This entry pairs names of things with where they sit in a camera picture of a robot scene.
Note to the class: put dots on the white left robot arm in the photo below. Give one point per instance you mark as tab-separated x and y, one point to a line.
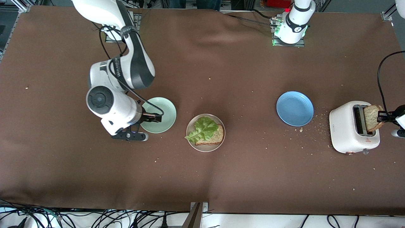
294	25

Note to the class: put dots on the grey metal bracket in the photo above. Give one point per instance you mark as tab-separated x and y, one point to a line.
194	218

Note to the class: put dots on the green lettuce leaf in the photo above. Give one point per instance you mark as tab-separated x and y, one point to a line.
202	129

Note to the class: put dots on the mint green plate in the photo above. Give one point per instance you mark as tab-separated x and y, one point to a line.
167	110

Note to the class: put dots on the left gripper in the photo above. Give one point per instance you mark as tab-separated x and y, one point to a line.
397	114

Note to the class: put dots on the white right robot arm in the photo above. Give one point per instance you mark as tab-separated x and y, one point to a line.
139	66

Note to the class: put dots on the aluminium frame profile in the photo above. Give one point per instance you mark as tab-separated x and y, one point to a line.
387	15
19	6

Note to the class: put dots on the beige plate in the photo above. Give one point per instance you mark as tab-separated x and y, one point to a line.
205	148

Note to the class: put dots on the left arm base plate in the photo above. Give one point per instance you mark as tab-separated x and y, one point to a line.
299	44

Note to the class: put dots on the brown tablecloth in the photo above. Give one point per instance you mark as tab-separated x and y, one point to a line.
221	79

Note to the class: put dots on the red box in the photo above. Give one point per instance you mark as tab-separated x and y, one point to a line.
278	3

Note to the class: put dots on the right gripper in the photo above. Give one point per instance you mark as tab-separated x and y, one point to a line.
146	116

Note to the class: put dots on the blue plate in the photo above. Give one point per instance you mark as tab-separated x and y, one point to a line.
295	108

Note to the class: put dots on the brown bread slice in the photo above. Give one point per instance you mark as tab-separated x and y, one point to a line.
370	117
218	136

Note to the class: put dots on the white toaster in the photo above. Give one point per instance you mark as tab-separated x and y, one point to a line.
343	126

